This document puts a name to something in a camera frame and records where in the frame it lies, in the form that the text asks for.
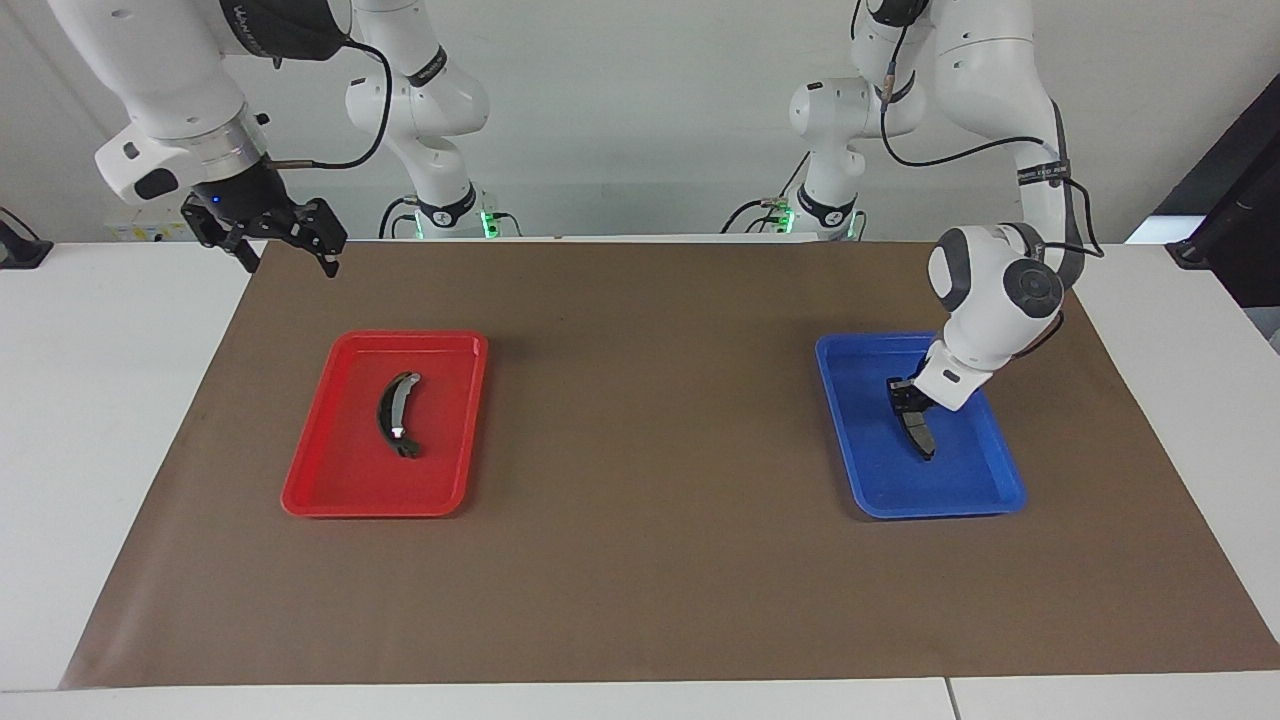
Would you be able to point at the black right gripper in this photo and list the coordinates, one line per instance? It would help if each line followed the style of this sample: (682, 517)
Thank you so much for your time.
(245, 195)

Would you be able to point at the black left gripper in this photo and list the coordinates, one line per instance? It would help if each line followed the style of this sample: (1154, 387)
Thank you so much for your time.
(908, 392)

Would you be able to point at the short grey brake pad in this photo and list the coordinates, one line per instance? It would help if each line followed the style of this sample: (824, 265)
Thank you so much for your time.
(923, 438)

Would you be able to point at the long curved dark brake pad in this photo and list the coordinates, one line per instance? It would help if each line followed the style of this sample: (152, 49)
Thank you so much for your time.
(388, 410)

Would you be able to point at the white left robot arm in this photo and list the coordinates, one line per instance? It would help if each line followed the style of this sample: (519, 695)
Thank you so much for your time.
(990, 300)

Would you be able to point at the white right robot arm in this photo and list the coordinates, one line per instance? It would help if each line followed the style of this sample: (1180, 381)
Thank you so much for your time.
(165, 70)

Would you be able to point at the blue plastic tray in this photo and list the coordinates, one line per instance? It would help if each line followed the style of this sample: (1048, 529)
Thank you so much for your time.
(900, 480)

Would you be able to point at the red plastic tray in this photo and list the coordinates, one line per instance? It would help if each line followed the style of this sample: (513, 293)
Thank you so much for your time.
(385, 480)

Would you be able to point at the brown paper table mat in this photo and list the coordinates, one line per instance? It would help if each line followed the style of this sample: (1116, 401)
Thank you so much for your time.
(640, 580)

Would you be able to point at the black monitor stand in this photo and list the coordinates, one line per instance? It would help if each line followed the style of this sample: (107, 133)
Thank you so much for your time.
(1240, 240)

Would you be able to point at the white wall socket box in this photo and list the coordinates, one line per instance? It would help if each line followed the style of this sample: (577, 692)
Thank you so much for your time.
(135, 230)

